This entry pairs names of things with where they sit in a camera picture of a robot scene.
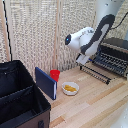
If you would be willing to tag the white black Franka robot arm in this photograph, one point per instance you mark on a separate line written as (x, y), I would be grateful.
(96, 33)

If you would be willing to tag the metal rack frame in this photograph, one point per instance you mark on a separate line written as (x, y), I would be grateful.
(95, 74)

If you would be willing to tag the red plastic cup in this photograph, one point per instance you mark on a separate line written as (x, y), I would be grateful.
(55, 76)

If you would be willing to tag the black fabric storage case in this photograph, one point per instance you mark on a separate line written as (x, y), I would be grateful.
(20, 100)

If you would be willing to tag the grey ribbed oven tray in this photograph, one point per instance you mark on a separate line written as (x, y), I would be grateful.
(111, 60)

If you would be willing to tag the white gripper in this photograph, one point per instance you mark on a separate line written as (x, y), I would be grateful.
(83, 59)

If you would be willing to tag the white round bowl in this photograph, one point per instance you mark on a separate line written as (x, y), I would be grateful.
(70, 93)

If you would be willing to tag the black dish rack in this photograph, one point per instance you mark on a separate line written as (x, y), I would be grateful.
(116, 45)

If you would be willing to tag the dark blue book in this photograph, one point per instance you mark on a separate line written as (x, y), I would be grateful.
(45, 83)

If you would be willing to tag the woven folding screen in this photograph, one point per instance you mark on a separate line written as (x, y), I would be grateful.
(33, 33)

